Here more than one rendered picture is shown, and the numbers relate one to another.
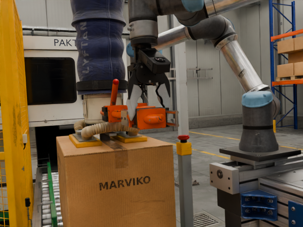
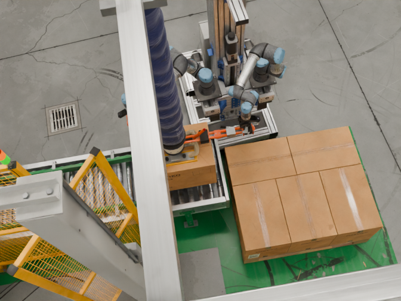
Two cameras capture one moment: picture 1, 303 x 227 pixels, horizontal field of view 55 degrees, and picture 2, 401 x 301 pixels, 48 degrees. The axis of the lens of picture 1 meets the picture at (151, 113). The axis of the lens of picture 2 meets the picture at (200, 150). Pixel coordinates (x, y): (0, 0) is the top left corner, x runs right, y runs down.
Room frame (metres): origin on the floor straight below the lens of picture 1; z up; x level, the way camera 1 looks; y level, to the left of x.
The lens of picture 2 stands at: (0.61, 1.67, 4.36)
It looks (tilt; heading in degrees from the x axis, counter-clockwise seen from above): 65 degrees down; 289
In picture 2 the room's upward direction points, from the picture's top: 8 degrees counter-clockwise
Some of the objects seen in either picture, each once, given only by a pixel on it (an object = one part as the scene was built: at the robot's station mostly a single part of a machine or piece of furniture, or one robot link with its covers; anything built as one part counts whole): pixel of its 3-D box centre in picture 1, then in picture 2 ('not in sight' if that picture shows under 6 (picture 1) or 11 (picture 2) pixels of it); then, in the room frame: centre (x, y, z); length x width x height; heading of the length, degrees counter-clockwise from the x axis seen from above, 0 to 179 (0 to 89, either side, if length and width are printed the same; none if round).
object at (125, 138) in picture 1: (125, 132); not in sight; (1.36, 0.13, 1.11); 0.34 x 0.10 x 0.05; 20
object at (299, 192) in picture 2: not in sight; (296, 192); (0.25, 0.14, 0.34); 1.20 x 1.00 x 0.40; 20
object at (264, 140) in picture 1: (258, 136); (206, 85); (1.18, -0.43, 1.09); 0.15 x 0.15 x 0.10
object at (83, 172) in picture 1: (107, 183); (177, 159); (1.32, 0.21, 0.89); 0.60 x 0.40 x 0.40; 20
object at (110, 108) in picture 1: (116, 113); (203, 136); (1.09, 0.13, 1.21); 0.10 x 0.08 x 0.06; 110
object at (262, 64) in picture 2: not in sight; (262, 64); (0.72, -0.63, 1.20); 0.13 x 0.12 x 0.14; 164
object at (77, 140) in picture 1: (83, 136); (175, 157); (1.29, 0.31, 1.11); 0.34 x 0.10 x 0.05; 20
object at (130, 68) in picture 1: (144, 63); (244, 120); (0.79, 0.01, 1.36); 0.09 x 0.08 x 0.12; 20
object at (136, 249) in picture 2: not in sight; (125, 253); (1.35, 1.20, 1.62); 0.20 x 0.05 x 0.30; 20
